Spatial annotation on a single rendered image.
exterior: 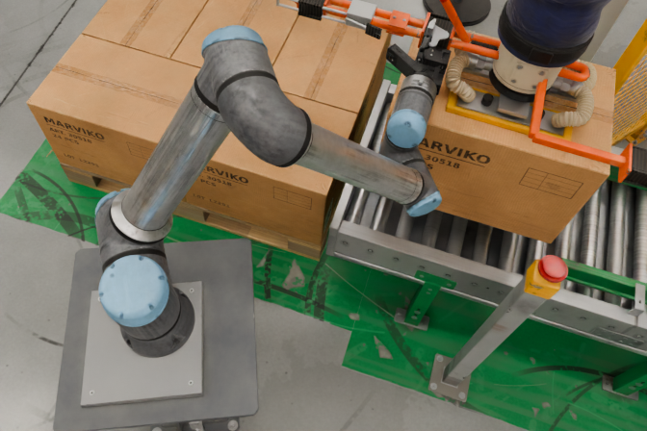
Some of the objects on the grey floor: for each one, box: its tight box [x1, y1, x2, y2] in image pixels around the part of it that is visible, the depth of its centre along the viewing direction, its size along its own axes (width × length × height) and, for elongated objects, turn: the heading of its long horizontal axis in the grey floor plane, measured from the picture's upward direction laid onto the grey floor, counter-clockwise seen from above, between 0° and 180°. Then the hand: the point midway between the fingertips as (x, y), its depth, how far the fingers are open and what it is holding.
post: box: [441, 259, 561, 389], centre depth 187 cm, size 7×7×100 cm
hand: (428, 31), depth 158 cm, fingers closed on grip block, 6 cm apart
